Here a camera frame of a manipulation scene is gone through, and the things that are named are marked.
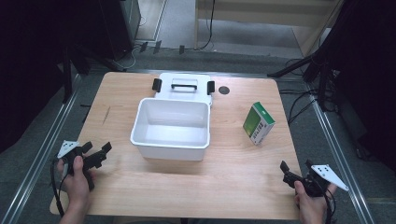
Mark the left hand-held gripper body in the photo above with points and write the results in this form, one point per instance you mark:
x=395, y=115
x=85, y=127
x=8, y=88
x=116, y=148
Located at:
x=70, y=152

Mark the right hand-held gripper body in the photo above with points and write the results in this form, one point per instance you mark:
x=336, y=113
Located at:
x=314, y=185

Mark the green and white carton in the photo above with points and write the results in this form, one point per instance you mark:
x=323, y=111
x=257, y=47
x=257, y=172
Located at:
x=253, y=122

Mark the white plastic storage box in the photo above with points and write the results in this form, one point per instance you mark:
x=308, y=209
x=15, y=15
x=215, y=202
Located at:
x=171, y=133

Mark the person's right hand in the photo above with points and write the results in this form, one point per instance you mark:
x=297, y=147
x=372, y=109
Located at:
x=309, y=207

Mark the person's left hand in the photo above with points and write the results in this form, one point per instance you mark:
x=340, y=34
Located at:
x=76, y=183

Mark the black metal stand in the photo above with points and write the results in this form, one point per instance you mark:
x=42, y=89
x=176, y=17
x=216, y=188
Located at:
x=66, y=77
x=322, y=81

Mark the white lid with black latches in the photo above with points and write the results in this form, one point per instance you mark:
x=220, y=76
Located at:
x=183, y=94

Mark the black round table grommet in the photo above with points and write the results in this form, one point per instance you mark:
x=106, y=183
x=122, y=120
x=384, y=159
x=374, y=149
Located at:
x=223, y=90

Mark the small dark floor tab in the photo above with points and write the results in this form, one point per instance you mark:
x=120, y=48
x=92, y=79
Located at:
x=143, y=47
x=157, y=46
x=181, y=49

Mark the dark curtain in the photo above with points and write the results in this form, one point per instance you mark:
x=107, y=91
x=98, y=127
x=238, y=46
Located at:
x=31, y=46
x=370, y=62

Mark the black cabinet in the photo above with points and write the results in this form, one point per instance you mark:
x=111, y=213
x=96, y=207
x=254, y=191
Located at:
x=118, y=28

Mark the metal floor rail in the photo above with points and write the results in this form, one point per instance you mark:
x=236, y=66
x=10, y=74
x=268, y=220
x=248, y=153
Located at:
x=34, y=161
x=337, y=149

